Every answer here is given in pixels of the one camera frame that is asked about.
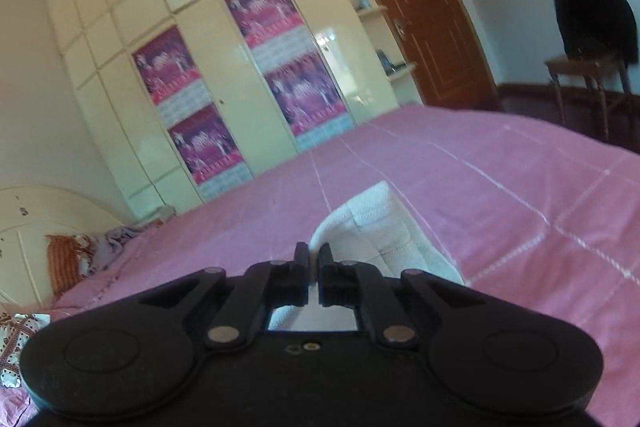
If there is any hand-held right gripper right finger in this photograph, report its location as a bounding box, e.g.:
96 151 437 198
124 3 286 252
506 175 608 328
319 242 481 350

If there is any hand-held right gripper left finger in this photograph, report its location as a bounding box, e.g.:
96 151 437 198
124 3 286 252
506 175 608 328
140 241 311 350

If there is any white towel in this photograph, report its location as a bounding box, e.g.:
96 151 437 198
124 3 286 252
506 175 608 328
267 180 466 333

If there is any pink checked bedspread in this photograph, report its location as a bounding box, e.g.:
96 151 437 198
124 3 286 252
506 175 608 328
0 103 640 427

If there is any grey crumpled cloth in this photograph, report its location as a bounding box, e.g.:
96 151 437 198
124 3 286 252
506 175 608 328
90 224 146 275

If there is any cream wardrobe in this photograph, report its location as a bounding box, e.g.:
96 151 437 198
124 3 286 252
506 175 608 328
45 0 426 218

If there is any orange pillow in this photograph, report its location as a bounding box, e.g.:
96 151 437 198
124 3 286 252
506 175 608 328
45 234 93 298

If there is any brown wooden door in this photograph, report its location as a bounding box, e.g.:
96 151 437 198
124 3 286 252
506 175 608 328
330 0 503 112

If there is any cream corner shelf unit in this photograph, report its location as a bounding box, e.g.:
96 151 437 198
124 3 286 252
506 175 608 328
320 0 418 82

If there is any cream headboard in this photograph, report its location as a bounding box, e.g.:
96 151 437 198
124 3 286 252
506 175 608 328
0 186 126 308

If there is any floral patterned cloth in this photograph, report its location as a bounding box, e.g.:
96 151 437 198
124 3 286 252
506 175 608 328
0 312 53 390

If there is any wooden chair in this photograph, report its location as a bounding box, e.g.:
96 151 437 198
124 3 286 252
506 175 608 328
545 52 640 142

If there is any pink wall poster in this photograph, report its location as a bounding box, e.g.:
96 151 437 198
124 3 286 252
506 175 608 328
132 25 213 120
167 103 254 200
264 52 357 138
222 0 321 68

